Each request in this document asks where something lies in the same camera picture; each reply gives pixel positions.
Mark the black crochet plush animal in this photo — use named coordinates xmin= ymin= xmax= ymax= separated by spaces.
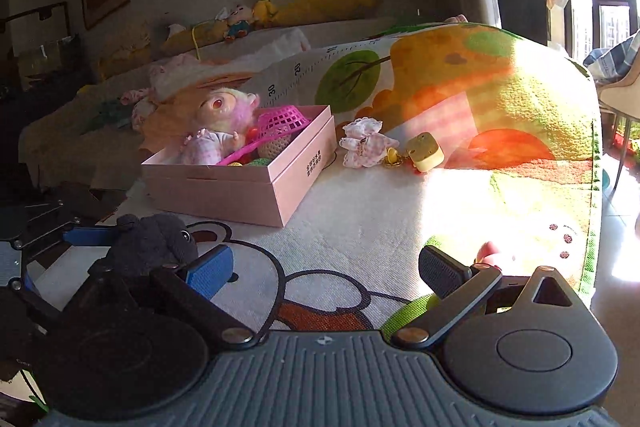
xmin=88 ymin=213 xmax=198 ymax=279

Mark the pink plush monster doll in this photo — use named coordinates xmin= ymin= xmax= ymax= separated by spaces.
xmin=180 ymin=88 xmax=260 ymax=166

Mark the pink plastic toy strainer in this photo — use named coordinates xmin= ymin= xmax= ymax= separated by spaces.
xmin=218 ymin=105 xmax=310 ymax=166

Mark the pink caterpillar toy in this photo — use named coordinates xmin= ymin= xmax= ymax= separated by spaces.
xmin=474 ymin=242 xmax=504 ymax=270

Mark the pink cardboard box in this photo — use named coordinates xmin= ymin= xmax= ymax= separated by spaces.
xmin=141 ymin=106 xmax=337 ymax=228

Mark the cream yellow toy block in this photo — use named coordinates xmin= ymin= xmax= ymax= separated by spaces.
xmin=406 ymin=132 xmax=445 ymax=173

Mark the colourful cartoon play mat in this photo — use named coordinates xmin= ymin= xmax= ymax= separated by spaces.
xmin=94 ymin=22 xmax=604 ymax=333

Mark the grey crochet doll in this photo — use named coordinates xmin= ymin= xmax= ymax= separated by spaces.
xmin=257 ymin=134 xmax=294 ymax=160

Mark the red plastic toy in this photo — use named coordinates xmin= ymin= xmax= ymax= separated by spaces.
xmin=245 ymin=128 xmax=259 ymax=143

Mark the white frilly doll cloth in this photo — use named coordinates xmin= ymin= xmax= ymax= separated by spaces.
xmin=338 ymin=117 xmax=399 ymax=169

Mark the glass aquarium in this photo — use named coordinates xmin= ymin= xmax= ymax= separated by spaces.
xmin=1 ymin=1 xmax=85 ymax=91

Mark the white fleece blanket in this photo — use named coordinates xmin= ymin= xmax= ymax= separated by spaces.
xmin=149 ymin=28 xmax=311 ymax=102

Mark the beige chair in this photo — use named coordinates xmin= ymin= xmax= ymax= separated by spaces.
xmin=582 ymin=31 xmax=639 ymax=190

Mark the small boy doll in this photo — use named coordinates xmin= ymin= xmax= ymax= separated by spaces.
xmin=224 ymin=4 xmax=255 ymax=42

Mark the yellow duck plush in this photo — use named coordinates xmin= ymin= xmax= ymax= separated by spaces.
xmin=252 ymin=0 xmax=278 ymax=28

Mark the yellow pillow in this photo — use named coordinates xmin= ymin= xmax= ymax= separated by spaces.
xmin=273 ymin=0 xmax=383 ymax=27

